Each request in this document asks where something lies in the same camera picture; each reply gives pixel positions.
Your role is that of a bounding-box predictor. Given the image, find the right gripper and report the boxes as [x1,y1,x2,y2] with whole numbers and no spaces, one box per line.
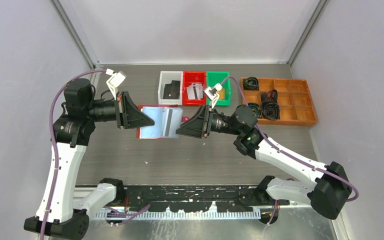
[175,105,243,140]

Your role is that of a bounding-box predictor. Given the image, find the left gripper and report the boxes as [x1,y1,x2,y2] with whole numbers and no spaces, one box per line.
[85,91,155,130]

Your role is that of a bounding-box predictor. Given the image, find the red card holder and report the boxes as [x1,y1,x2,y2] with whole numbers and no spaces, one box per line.
[136,105,190,140]

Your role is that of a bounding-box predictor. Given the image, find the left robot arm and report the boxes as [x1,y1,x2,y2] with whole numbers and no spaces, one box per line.
[23,78,155,240]

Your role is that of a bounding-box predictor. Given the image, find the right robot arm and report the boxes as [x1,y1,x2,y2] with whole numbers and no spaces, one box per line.
[176,105,358,220]

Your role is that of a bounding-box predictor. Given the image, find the white card in red bin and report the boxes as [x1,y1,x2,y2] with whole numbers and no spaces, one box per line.
[186,83,204,100]

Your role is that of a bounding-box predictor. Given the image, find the gold card in green bin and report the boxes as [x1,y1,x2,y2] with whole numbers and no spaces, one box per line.
[217,88,226,100]

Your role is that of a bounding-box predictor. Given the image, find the black card in white bin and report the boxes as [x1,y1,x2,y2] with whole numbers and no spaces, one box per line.
[162,80,181,100]

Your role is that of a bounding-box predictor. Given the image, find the white plastic bin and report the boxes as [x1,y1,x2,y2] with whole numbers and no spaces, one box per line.
[157,71,184,106]

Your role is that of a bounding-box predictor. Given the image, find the red plastic bin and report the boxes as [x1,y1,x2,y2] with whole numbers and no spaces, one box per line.
[182,71,207,106]

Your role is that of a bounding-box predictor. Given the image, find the green plastic bin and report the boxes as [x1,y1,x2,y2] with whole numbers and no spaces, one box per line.
[206,71,232,107]

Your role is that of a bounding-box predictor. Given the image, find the rolled black belt lower left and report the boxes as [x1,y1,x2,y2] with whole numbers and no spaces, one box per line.
[248,102,263,119]

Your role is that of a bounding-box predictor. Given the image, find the rolled black belt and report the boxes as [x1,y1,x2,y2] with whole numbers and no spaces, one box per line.
[261,101,281,121]
[243,77,259,91]
[260,89,278,104]
[248,102,263,119]

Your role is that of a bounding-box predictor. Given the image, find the rolled black belt top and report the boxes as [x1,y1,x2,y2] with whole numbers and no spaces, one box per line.
[243,77,259,91]

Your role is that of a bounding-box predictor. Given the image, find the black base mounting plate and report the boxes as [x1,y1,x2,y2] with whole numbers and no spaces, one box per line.
[93,184,291,214]

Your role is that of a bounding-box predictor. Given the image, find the rolled black belt lower right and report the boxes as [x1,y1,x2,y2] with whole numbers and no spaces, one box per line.
[261,101,281,121]

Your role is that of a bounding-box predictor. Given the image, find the rolled black belt middle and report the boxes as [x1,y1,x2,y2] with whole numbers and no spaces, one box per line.
[260,89,278,104]

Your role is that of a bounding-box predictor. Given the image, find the orange compartment tray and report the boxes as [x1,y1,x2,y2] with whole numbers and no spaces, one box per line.
[239,77,318,127]

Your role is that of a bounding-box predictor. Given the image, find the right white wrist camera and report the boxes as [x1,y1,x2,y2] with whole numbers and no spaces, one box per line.
[203,83,223,109]

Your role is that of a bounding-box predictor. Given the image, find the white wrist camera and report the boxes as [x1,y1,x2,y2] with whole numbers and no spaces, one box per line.
[203,83,223,109]
[105,68,127,100]

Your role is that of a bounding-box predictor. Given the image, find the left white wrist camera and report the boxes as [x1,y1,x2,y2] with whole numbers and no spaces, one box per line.
[105,68,127,100]

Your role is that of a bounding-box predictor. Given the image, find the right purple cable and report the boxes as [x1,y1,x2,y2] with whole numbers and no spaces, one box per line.
[216,76,360,227]

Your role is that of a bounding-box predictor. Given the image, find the purple cable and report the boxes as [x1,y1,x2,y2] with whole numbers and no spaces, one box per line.
[216,76,360,227]
[39,68,151,240]

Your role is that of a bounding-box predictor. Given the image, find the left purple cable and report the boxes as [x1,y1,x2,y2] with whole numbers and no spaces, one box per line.
[39,68,151,240]

